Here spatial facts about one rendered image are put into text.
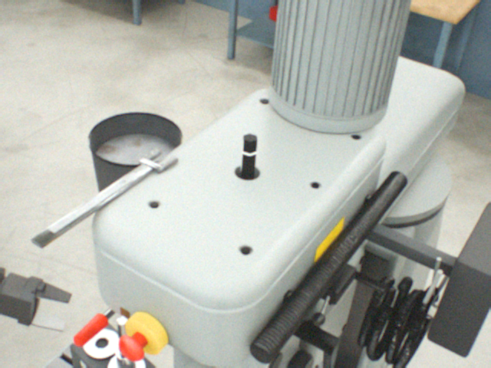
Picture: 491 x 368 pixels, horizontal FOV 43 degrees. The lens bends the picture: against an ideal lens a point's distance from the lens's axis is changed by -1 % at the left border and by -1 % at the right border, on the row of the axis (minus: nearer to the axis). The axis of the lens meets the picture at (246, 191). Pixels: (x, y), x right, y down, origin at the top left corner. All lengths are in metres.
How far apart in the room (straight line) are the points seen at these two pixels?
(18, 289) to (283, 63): 0.63
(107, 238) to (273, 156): 0.28
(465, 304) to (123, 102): 3.87
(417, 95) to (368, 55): 0.50
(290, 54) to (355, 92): 0.11
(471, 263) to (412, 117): 0.39
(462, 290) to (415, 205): 0.37
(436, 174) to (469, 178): 2.85
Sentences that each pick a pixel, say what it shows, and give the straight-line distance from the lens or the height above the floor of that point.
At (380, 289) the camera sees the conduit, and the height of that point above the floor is 1.55.
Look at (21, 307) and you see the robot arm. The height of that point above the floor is 1.52.
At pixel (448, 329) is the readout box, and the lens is 1.19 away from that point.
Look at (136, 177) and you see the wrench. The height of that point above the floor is 1.90.
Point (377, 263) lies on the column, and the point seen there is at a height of 1.48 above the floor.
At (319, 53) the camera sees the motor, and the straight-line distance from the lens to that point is 0.94.
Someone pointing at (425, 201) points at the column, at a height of 1.56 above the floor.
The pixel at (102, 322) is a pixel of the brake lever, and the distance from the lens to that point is 0.95.
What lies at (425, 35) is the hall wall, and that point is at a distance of 5.39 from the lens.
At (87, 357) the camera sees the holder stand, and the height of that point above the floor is 1.10.
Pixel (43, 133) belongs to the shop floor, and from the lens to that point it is 4.48.
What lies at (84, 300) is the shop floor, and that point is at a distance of 3.28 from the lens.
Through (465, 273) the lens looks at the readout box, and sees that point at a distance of 1.10.
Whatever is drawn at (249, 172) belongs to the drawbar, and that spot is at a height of 1.90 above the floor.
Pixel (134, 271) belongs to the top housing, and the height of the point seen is 1.85.
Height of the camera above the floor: 2.43
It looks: 39 degrees down
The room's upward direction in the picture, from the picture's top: 5 degrees clockwise
